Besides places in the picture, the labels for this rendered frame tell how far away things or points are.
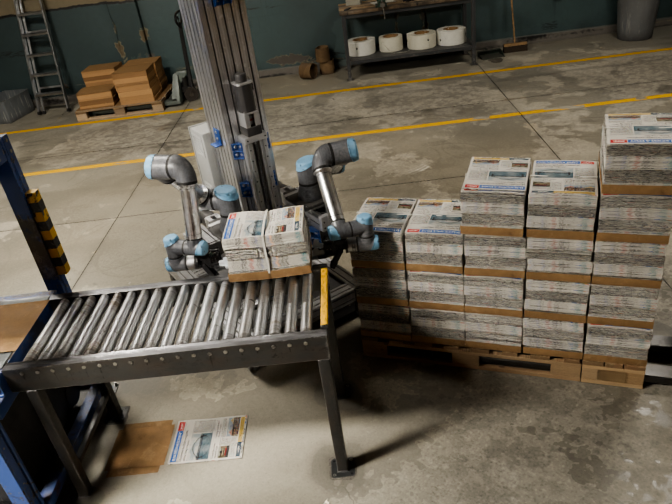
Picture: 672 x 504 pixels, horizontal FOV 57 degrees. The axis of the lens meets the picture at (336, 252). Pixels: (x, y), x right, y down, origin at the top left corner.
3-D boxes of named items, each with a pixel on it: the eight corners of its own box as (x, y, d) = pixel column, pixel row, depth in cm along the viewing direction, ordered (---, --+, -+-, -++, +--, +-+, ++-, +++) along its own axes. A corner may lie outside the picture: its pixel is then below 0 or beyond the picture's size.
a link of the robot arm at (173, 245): (187, 233, 299) (192, 252, 304) (167, 232, 302) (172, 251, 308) (178, 241, 292) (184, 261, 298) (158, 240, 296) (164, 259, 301)
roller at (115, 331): (139, 297, 295) (136, 289, 292) (110, 362, 254) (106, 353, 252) (129, 298, 295) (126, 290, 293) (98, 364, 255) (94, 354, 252)
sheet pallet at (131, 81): (176, 93, 904) (166, 54, 875) (164, 111, 833) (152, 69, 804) (97, 103, 910) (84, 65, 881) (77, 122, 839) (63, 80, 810)
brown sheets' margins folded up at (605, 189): (581, 314, 338) (597, 149, 289) (640, 319, 328) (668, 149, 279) (581, 360, 307) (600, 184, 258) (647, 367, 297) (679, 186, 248)
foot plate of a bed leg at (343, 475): (356, 454, 293) (356, 452, 292) (358, 479, 280) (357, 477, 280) (328, 457, 293) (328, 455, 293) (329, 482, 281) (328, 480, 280)
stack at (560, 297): (379, 315, 384) (366, 195, 341) (580, 335, 345) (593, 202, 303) (362, 356, 353) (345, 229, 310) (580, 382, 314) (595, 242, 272)
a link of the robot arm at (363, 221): (351, 222, 289) (354, 242, 295) (374, 216, 291) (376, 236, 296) (347, 215, 295) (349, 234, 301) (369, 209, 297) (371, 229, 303)
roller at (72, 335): (100, 302, 296) (96, 293, 293) (64, 367, 255) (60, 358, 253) (90, 303, 296) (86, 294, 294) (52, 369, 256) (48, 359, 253)
